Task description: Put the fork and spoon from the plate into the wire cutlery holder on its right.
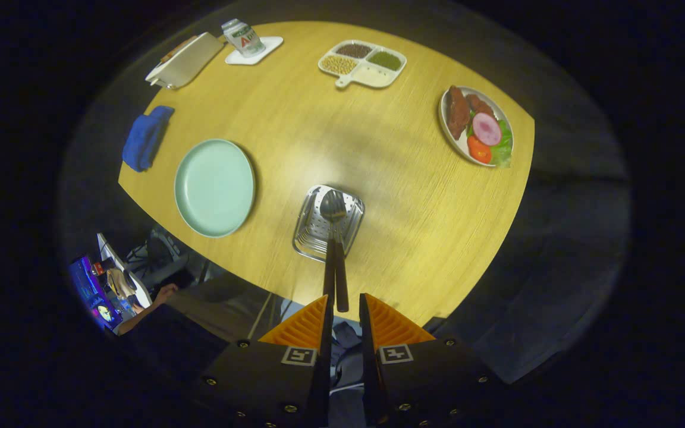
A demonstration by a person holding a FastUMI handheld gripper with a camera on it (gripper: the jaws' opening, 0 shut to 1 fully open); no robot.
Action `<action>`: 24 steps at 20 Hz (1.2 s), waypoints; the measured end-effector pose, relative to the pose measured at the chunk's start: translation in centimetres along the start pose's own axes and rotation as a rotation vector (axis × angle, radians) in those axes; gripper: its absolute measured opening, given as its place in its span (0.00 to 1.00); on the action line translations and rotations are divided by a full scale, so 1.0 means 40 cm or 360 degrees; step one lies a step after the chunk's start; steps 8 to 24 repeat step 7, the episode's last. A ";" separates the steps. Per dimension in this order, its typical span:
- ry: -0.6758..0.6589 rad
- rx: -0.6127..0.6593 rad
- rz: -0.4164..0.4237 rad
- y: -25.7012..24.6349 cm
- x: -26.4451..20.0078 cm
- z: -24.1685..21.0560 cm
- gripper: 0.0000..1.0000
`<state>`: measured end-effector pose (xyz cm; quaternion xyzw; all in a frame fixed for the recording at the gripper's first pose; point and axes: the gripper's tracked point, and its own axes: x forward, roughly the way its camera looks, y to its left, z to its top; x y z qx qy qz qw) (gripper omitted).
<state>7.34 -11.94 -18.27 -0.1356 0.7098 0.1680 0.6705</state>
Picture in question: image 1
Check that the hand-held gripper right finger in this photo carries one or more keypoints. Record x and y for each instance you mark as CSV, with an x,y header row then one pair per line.
x,y
372,380

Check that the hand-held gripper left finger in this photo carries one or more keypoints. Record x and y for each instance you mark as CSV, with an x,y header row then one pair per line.
x,y
321,368

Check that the green ceramic plate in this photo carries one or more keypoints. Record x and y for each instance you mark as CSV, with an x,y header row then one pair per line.
x,y
214,187

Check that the white panel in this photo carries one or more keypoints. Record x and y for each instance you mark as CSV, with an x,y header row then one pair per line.
x,y
106,246

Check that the glowing blue computer monitor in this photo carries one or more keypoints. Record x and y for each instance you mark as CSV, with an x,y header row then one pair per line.
x,y
87,285

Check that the white food plate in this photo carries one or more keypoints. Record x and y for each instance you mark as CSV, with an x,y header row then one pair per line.
x,y
458,145

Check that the red tomato slice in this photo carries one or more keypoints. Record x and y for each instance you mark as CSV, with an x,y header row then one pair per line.
x,y
479,151

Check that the green lettuce leaf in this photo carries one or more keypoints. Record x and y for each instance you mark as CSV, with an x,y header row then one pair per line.
x,y
503,151

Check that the pink ham slice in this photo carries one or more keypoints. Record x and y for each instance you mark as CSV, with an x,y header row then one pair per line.
x,y
486,129

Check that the large brown meat piece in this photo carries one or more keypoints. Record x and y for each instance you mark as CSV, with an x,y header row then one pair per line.
x,y
457,113

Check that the blue cloth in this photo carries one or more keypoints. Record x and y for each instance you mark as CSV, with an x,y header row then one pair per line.
x,y
146,139

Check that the white divided snack tray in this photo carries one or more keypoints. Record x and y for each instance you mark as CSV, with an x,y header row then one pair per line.
x,y
342,80

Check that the small brown meat piece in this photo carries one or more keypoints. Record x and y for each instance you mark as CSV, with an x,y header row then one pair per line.
x,y
480,105

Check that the pile of yellow soybeans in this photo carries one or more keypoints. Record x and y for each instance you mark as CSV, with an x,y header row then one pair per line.
x,y
338,64

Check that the pile of green beans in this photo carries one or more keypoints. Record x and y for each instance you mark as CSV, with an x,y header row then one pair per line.
x,y
385,60

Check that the pile of dark red beans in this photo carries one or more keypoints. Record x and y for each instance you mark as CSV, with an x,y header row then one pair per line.
x,y
354,50

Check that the white square coaster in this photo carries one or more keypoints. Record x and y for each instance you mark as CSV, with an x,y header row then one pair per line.
x,y
271,44

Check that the white toaster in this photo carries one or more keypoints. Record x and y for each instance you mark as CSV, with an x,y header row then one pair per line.
x,y
188,62

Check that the small white drink bottle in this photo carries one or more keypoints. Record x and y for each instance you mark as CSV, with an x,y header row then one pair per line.
x,y
244,38

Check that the toast slice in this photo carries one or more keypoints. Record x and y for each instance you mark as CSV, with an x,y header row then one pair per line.
x,y
179,49

